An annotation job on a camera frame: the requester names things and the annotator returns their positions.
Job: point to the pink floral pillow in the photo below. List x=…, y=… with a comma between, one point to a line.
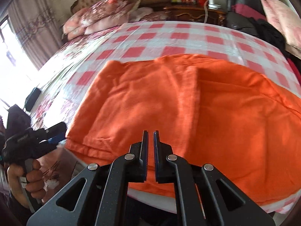
x=284, y=20

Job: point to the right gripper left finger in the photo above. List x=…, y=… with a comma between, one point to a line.
x=98, y=194

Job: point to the pink checkered plastic sheet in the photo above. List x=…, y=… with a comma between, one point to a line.
x=145, y=41

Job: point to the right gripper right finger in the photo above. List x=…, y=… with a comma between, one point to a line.
x=204, y=195

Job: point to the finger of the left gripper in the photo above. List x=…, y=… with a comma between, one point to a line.
x=57, y=129
x=52, y=138

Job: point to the red folded blanket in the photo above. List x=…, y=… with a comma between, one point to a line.
x=295, y=70

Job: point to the orange pants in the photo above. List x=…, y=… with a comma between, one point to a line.
x=208, y=110

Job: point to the wooden nightstand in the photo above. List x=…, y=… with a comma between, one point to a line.
x=193, y=13

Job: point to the black pouch on bed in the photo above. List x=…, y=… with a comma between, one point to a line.
x=31, y=99

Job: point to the floral bed sheet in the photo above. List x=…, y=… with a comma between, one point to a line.
x=59, y=69

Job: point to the left hand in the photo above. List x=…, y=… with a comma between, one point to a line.
x=32, y=182

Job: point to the red mug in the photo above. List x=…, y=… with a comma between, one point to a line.
x=201, y=3

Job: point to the floral curtain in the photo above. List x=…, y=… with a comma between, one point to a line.
x=36, y=29

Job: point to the folded floral quilt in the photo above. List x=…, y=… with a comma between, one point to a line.
x=102, y=15

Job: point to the black clothing pile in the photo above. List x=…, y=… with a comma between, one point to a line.
x=269, y=34

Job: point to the magenta cushion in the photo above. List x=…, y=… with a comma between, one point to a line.
x=247, y=11

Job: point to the black leather armchair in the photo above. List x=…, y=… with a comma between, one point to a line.
x=238, y=22

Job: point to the white charger with cable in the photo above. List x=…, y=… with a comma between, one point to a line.
x=209, y=4

